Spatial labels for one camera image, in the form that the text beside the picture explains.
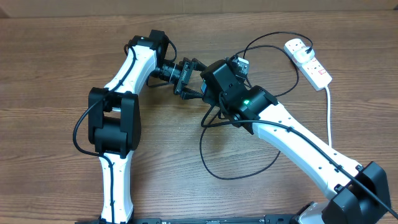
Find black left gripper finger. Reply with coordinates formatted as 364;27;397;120
181;87;203;100
192;58;206;71

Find Galaxy S24 smartphone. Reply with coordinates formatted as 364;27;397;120
200;80;207;94

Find black USB charging cable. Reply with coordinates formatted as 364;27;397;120
199;31;314;181

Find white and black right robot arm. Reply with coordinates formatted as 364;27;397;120
200;58;397;223

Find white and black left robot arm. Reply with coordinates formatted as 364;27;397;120
88;30;205;223

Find white USB charger plug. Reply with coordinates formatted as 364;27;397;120
293;47;315;65

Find white power strip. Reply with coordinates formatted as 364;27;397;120
284;39;332;91

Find white power strip cord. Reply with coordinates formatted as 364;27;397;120
324;86;333;147

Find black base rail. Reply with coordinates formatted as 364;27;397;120
74;213;299;224

